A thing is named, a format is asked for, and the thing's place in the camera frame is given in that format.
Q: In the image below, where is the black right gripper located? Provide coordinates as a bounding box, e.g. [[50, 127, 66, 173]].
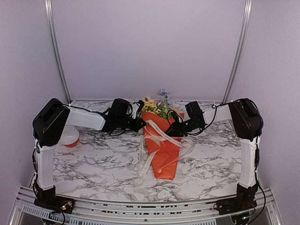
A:
[[165, 119, 200, 137]]

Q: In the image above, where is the green leafy fake stem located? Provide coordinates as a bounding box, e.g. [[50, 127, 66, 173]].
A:
[[156, 101, 172, 119]]

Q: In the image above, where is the pink rose fake stem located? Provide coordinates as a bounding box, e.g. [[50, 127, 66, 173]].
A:
[[142, 96, 155, 104]]

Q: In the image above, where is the yellow daisy fake bunch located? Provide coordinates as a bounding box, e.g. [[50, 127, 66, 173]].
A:
[[142, 103, 159, 115]]

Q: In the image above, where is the brown orange wrapping paper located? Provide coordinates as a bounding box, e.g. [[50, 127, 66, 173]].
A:
[[142, 112, 180, 180]]

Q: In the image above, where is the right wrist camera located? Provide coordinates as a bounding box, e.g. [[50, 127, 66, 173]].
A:
[[171, 111, 183, 123]]

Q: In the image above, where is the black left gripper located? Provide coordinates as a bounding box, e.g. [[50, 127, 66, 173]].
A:
[[117, 115, 146, 132]]

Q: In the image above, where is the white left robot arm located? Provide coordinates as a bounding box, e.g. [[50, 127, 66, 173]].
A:
[[32, 98, 146, 209]]

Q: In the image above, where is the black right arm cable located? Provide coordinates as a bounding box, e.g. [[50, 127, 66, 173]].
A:
[[187, 104, 225, 136]]

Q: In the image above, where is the aluminium frame post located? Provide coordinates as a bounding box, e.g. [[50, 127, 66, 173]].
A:
[[222, 0, 253, 103], [45, 0, 72, 103]]

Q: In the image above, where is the cream ribbon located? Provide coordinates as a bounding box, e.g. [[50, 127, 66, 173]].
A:
[[135, 120, 195, 187]]

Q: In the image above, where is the blue fake flower stem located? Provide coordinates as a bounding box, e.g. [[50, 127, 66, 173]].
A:
[[157, 89, 172, 105]]

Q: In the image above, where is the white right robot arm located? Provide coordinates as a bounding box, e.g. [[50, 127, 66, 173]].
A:
[[166, 98, 263, 191]]

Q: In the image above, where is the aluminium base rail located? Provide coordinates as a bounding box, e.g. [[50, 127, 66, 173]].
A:
[[8, 187, 282, 225]]

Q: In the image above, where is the aluminium frame post left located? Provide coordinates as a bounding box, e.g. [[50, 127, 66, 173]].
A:
[[45, 0, 72, 103]]

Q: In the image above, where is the orange cup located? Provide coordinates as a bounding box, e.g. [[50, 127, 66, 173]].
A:
[[59, 128, 80, 148]]

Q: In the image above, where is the aluminium frame post right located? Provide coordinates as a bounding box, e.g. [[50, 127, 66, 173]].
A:
[[222, 0, 253, 103]]

